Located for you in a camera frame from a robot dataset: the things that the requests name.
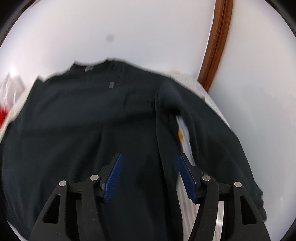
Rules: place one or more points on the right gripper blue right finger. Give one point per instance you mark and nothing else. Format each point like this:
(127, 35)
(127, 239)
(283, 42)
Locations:
(241, 220)

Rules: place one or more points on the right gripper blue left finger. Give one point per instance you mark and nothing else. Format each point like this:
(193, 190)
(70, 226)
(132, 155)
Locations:
(74, 210)

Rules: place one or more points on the black long-sleeve sweatshirt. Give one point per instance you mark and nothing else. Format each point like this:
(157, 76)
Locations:
(104, 138)

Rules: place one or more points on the red paper gift bag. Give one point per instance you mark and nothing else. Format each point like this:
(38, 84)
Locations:
(3, 114)

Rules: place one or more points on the fruit print table cover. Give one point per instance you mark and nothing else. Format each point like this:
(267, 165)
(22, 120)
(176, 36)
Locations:
(198, 162)

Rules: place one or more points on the white plastic bag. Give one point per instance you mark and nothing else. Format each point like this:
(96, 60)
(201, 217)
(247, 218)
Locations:
(11, 90)

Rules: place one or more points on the brown wooden door frame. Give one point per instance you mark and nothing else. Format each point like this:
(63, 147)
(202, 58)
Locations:
(216, 42)

